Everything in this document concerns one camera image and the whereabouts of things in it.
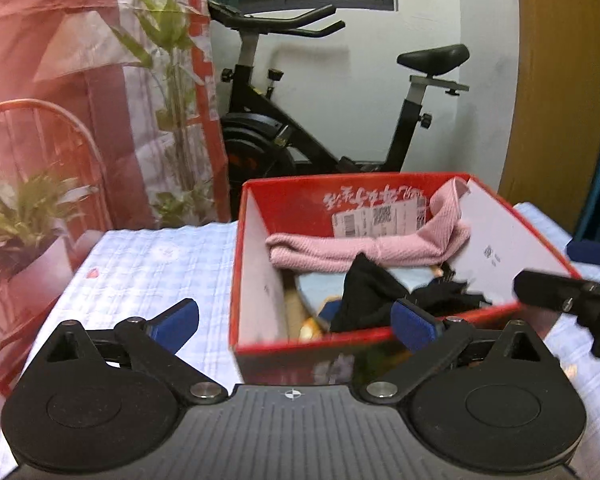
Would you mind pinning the navy cloth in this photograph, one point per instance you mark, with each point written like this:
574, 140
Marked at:
595, 255

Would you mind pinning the black exercise bike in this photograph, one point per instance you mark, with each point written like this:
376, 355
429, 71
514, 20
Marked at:
260, 130

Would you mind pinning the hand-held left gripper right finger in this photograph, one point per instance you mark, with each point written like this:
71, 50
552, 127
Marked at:
412, 326

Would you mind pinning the wooden door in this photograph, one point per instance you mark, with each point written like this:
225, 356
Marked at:
555, 85

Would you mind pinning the black cloth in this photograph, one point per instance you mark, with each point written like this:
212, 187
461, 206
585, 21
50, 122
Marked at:
367, 290

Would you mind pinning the printed pink backdrop cloth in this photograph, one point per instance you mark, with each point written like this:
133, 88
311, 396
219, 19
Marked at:
45, 60

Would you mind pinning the red cardboard box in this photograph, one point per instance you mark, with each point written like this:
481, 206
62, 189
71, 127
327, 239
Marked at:
257, 280

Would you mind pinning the yellow soft toy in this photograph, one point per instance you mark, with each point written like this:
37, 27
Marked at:
307, 327

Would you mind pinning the light blue cloth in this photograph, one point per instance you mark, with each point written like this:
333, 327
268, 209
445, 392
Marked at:
320, 287

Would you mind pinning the pink knitted cloth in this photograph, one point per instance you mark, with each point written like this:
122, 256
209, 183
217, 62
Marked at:
330, 252

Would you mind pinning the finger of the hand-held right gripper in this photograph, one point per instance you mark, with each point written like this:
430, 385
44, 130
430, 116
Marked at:
545, 287

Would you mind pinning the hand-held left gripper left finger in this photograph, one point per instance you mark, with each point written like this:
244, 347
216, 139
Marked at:
177, 322

